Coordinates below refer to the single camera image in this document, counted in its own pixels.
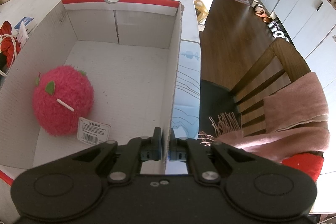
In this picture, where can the pink fuzzy plush ball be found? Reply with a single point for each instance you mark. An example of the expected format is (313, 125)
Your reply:
(61, 97)

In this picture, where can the black white slippers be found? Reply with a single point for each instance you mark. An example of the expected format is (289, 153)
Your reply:
(278, 30)

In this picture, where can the white barcode hang tag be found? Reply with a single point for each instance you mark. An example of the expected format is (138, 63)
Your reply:
(92, 133)

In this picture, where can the small blue white box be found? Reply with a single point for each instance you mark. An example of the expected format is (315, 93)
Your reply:
(29, 23)

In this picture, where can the white storage cabinet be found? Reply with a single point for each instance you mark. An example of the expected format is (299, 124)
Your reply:
(310, 25)

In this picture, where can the near wooden dining chair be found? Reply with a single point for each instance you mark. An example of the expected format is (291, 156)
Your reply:
(249, 109)

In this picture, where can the red cloth garment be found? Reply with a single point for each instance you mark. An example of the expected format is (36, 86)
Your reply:
(10, 47)

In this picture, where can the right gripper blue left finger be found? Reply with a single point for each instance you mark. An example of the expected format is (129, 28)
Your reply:
(151, 146)

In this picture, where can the red chair cushion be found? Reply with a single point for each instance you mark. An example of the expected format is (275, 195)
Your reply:
(306, 162)

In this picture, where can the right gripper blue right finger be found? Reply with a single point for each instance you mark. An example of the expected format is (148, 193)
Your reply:
(177, 147)

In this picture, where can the white red cardboard box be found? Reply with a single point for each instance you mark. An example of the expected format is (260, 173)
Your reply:
(129, 50)

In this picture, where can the yellow plastic bag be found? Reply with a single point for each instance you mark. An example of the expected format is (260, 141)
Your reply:
(201, 11)

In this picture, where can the pink fringed scarf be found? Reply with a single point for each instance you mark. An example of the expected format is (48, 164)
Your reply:
(296, 122)

